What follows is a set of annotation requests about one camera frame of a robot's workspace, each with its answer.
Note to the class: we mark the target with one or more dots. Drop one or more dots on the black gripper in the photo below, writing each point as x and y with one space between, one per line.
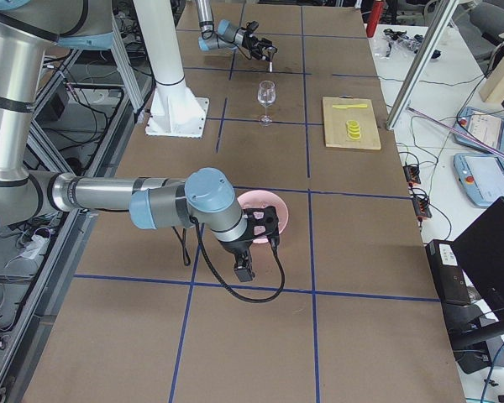
249 43
236 246

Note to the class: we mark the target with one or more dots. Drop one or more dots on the clear wine glass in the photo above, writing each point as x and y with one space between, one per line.
266 96

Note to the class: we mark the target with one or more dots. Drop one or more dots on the pink bowl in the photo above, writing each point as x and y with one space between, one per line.
262 199

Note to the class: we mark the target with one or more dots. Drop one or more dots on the yellow plastic knife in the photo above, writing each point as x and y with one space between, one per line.
350 106

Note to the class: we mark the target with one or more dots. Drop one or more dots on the bamboo cutting board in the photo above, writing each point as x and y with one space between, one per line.
335 127

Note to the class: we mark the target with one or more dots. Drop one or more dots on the lemon slice rightmost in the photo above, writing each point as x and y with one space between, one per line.
352 123

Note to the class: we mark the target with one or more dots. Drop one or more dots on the lemon slice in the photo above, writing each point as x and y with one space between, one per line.
352 123
354 132
354 136
353 127

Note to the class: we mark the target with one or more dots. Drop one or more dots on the lemon slice leftmost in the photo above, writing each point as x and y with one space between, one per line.
354 136

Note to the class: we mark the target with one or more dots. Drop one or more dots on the orange connector block near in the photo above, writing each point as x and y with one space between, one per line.
421 206

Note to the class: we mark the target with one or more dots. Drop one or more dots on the orange connector block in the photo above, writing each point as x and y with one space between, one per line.
412 175
421 206

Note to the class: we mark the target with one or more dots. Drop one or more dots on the orange connector block far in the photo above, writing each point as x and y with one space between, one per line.
412 175

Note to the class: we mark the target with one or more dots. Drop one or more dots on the black box with label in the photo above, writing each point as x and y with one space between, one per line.
448 277

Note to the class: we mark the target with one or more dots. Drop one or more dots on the blue teach pendant far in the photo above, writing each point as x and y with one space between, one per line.
484 126

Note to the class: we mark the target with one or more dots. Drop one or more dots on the blue teach pendant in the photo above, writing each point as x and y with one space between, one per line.
481 176
484 126

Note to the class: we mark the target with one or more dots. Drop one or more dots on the black laptop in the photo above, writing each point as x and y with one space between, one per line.
479 250

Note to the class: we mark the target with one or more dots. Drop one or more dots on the blue teach pendant near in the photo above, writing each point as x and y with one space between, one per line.
481 176

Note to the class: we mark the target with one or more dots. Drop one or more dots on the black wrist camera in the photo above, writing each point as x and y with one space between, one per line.
263 224
251 27

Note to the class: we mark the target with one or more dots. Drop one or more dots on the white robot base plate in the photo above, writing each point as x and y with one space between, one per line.
177 114

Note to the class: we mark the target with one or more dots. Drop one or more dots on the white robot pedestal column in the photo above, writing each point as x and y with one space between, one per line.
159 33

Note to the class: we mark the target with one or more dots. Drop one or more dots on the aluminium frame post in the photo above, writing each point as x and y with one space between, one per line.
442 16

